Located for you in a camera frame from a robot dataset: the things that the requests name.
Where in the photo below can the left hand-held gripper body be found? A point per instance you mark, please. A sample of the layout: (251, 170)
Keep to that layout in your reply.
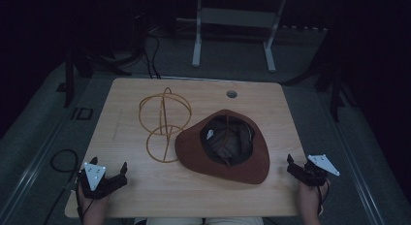
(97, 183)

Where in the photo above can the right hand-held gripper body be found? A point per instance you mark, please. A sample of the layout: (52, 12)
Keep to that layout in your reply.
(315, 171)

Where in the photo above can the brown felt hat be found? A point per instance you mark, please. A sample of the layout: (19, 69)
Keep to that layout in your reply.
(223, 147)

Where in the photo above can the person's left hand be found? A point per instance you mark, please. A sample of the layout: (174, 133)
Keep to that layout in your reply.
(93, 209)

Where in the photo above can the person's right hand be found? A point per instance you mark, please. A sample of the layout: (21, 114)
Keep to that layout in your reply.
(309, 199)

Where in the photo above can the black tripod stand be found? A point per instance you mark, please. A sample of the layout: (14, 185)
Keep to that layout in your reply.
(80, 70)
(332, 86)

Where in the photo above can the white metal stand frame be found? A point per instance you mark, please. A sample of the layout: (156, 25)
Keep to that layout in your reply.
(237, 24)

